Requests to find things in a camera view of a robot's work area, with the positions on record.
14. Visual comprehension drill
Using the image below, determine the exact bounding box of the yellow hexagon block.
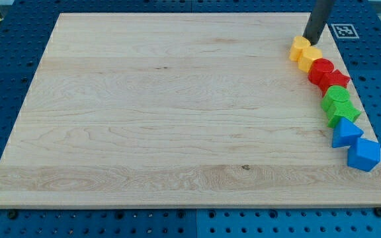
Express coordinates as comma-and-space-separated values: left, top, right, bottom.
298, 46, 323, 73

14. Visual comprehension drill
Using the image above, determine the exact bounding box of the grey cylindrical pointer rod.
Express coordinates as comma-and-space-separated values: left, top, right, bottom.
303, 0, 335, 46

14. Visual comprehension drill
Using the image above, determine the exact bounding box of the green cylinder block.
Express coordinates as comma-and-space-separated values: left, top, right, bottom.
321, 85, 350, 112

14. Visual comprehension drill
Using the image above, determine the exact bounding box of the blue cube block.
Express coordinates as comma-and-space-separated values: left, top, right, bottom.
347, 138, 381, 172

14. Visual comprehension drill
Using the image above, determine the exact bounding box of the green star block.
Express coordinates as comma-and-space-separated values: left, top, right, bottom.
326, 100, 361, 128

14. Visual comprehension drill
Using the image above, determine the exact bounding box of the white fiducial marker tag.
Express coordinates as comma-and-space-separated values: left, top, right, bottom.
331, 23, 359, 39

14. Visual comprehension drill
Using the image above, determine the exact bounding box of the black bolt front left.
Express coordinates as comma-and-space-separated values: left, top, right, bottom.
7, 210, 19, 220

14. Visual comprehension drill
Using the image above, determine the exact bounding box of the red cylinder block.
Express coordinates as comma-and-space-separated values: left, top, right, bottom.
308, 58, 334, 85

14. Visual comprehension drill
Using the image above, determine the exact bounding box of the red star block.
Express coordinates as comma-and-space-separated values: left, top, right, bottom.
318, 69, 351, 96

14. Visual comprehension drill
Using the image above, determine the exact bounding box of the black bolt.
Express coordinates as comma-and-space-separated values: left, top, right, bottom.
7, 210, 19, 220
373, 207, 381, 218

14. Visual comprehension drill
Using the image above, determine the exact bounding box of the yellow heart block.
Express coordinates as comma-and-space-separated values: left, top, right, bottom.
289, 36, 311, 61

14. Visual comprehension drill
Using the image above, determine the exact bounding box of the black bolt front right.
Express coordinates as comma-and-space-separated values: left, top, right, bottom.
373, 207, 381, 218

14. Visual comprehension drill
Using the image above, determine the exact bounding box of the blue triangle block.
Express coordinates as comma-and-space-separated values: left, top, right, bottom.
331, 118, 364, 148

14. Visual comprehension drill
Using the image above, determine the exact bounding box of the light wooden board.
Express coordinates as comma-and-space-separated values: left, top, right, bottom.
0, 13, 381, 209

